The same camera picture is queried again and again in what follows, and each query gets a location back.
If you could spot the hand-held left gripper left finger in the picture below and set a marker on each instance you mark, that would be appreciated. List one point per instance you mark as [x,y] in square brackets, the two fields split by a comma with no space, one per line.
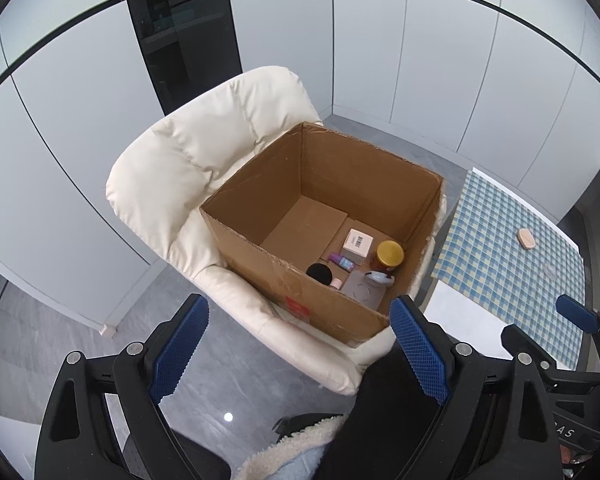
[180,345]

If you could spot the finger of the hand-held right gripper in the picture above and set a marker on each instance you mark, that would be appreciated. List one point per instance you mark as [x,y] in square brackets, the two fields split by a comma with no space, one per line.
[520,340]
[575,312]

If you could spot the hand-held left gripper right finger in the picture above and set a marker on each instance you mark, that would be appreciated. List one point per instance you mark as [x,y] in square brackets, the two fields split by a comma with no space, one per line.
[420,350]

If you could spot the clear round case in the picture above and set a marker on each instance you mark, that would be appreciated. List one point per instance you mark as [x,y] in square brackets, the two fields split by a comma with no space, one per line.
[550,267]

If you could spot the translucent square container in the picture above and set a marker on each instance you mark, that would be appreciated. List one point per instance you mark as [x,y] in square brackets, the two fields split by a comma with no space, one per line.
[362,292]

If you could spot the grey plastic case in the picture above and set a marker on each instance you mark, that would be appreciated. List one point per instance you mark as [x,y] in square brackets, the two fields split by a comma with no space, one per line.
[380,277]

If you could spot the beige powder puff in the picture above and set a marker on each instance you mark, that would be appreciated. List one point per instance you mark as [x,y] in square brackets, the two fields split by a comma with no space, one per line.
[526,238]

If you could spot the jar with yellow lid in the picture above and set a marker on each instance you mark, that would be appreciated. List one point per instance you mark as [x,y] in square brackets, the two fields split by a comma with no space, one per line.
[390,252]

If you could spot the clear bottle with pink cap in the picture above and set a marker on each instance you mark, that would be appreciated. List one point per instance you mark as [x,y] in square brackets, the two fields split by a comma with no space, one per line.
[337,283]

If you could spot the white square box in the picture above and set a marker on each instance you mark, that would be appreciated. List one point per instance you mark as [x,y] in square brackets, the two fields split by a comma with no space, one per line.
[357,245]

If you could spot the black round powder puff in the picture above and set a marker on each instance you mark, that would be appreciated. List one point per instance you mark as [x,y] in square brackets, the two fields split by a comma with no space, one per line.
[319,272]

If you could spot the brown cardboard box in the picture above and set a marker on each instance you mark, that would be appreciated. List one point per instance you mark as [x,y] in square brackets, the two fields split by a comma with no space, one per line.
[330,170]

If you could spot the person's right hand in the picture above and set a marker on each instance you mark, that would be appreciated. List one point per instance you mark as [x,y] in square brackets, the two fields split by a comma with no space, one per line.
[575,456]

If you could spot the blue yellow checkered tablecloth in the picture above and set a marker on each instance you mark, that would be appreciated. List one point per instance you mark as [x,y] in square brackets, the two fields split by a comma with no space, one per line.
[480,240]

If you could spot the light blue fleece jacket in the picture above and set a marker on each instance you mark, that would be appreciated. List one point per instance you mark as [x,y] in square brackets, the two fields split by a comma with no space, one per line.
[290,455]

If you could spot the cream padded armchair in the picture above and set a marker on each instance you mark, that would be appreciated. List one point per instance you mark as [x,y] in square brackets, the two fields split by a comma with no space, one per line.
[180,160]

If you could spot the black glass cabinet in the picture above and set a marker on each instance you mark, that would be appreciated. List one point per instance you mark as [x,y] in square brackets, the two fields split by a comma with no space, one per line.
[180,35]

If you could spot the white wall cabinets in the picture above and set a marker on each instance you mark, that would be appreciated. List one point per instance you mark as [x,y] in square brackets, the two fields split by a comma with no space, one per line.
[405,35]

